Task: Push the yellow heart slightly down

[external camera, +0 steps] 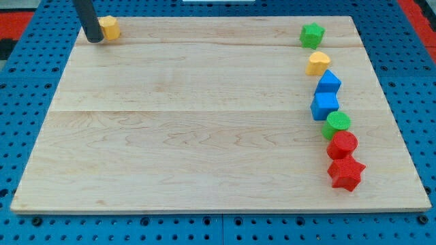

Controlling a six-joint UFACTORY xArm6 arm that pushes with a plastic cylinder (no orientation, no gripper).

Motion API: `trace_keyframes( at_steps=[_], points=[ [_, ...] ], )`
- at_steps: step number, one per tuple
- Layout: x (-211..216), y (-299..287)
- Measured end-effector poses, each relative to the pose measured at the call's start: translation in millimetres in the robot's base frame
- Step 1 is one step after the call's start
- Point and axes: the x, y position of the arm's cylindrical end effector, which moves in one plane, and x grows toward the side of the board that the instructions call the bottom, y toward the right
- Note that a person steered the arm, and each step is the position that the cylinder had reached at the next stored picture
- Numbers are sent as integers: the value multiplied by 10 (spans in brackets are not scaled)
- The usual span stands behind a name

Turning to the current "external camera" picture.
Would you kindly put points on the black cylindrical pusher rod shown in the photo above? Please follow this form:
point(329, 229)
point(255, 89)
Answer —
point(88, 19)

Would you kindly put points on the blue cube block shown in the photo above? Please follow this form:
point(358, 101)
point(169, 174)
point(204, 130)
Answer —
point(323, 104)

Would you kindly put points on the yellow pentagon block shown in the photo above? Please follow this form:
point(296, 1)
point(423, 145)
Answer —
point(110, 27)

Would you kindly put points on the blue triangle block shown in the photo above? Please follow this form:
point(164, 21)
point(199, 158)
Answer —
point(328, 83)

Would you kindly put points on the light wooden board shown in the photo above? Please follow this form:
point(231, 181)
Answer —
point(212, 115)

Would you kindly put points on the red star block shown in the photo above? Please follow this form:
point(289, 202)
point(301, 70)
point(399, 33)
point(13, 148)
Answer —
point(346, 173)

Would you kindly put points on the green cylinder block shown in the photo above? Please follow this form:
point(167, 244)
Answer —
point(335, 121)

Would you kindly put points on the red cylinder block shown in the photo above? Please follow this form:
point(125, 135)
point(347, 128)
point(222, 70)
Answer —
point(342, 144)

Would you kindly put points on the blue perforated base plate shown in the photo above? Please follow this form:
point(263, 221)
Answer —
point(399, 37)

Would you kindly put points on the green star block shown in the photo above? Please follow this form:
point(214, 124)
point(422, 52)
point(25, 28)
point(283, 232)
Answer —
point(311, 35)

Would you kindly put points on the yellow heart block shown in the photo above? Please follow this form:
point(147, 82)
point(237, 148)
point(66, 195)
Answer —
point(317, 64)

